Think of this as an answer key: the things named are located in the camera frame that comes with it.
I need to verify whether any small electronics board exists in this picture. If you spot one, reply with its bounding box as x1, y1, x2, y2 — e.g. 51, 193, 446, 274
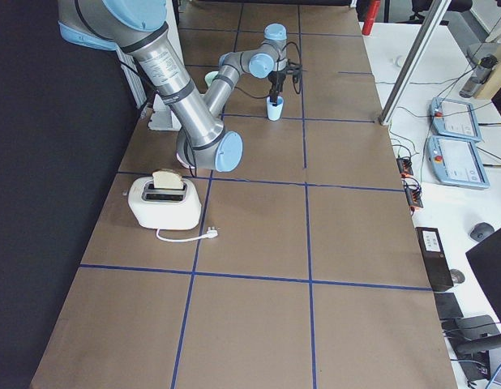
396, 156, 413, 177
404, 183, 423, 211

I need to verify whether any white toaster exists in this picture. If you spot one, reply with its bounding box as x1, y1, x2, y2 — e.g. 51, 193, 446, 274
128, 177, 202, 230

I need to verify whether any black laptop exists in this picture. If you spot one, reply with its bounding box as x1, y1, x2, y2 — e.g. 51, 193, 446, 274
466, 229, 501, 321

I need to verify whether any lower teach pendant tablet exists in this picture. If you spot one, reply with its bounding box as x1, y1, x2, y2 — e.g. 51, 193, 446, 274
426, 135, 490, 190

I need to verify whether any lower small electronics board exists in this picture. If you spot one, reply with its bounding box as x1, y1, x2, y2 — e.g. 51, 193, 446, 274
404, 183, 423, 211

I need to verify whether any pink bowl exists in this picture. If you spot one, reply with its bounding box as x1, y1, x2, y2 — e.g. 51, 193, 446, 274
176, 153, 194, 169

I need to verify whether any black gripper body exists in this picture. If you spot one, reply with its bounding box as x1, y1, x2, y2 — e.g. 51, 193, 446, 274
269, 69, 287, 86

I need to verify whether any white toaster power cable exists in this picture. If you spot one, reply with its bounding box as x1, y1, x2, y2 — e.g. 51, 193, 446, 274
156, 226, 220, 244

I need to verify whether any black rectangular box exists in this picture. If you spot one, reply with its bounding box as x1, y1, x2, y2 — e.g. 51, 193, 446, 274
415, 227, 453, 292

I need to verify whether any aluminium frame post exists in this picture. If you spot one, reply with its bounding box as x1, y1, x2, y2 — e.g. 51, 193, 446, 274
379, 0, 452, 126

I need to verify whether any upper teach pendant tablet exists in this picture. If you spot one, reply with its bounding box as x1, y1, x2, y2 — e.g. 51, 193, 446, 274
429, 97, 482, 143

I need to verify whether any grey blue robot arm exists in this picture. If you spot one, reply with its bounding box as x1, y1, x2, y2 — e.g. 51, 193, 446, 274
58, 1, 287, 172

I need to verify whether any light blue plastic cup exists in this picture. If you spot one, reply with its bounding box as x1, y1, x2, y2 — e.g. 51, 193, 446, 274
266, 96, 284, 121

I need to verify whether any green bowl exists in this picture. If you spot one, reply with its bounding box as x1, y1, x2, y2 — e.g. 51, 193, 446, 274
204, 71, 218, 88

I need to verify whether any black computer mouse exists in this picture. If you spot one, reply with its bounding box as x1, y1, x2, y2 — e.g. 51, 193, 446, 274
469, 222, 495, 242

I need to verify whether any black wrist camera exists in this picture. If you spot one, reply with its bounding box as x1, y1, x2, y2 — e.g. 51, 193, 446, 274
285, 60, 302, 83

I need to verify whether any teach pendant tablet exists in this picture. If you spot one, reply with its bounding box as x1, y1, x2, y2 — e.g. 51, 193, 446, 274
426, 135, 490, 190
429, 97, 482, 143

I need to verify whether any upper small electronics board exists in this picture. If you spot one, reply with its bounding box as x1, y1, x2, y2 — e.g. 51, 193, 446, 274
396, 156, 413, 177

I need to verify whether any bread slice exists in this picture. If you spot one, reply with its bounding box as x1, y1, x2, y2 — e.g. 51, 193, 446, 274
152, 169, 184, 190

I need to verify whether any white pole with base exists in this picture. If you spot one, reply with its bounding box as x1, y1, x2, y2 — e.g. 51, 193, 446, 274
148, 0, 183, 131

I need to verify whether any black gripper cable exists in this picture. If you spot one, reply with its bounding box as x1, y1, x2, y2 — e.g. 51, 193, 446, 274
233, 41, 303, 100

